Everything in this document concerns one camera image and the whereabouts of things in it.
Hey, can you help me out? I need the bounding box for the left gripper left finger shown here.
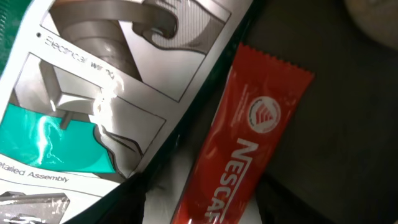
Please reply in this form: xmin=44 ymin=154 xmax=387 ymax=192
xmin=93 ymin=174 xmax=165 ymax=224

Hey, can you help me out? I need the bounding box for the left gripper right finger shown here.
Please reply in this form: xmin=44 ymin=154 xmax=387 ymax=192
xmin=256 ymin=174 xmax=333 ymax=224

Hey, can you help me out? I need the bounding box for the red Nescafe stick sachet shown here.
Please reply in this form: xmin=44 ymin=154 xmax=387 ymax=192
xmin=172 ymin=44 xmax=314 ymax=224

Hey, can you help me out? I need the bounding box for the grey plastic mesh basket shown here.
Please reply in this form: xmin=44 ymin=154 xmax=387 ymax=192
xmin=241 ymin=0 xmax=397 ymax=223

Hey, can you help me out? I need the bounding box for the green white instruction package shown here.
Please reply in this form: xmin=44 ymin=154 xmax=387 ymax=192
xmin=1 ymin=0 xmax=260 ymax=223

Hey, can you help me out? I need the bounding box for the white plastic bottle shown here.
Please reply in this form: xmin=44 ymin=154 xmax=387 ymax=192
xmin=344 ymin=0 xmax=397 ymax=50

